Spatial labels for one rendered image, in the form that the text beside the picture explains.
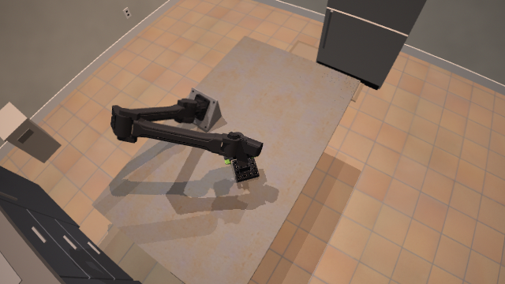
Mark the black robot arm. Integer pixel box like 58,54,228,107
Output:
110,94,263,173

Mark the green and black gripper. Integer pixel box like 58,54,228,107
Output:
223,155,256,164

